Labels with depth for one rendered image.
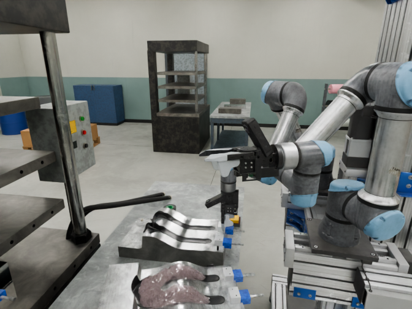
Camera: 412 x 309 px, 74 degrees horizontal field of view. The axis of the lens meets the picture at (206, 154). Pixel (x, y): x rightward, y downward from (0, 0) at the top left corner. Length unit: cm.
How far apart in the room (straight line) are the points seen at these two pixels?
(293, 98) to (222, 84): 645
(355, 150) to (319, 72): 653
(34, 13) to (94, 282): 108
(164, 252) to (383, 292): 86
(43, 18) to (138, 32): 701
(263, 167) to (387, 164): 38
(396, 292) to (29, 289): 140
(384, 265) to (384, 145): 50
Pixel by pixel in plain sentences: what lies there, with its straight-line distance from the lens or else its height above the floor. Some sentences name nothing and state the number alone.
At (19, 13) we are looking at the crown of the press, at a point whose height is 184.
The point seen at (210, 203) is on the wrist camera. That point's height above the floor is 104.
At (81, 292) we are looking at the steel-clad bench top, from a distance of 134.
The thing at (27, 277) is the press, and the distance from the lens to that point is 154.
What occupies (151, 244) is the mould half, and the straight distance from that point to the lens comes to 135.
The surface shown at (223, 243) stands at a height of 90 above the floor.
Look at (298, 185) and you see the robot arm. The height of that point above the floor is 135.
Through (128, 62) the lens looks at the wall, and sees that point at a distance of 839.
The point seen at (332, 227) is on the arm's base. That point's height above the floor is 110.
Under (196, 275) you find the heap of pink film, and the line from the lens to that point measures 118.
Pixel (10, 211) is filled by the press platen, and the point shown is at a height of 104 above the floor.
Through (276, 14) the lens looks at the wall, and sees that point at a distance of 772.
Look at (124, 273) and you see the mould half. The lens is 120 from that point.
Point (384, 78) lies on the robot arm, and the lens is 93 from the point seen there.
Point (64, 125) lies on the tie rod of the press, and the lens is 141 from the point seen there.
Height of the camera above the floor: 168
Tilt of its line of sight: 18 degrees down
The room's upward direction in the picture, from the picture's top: straight up
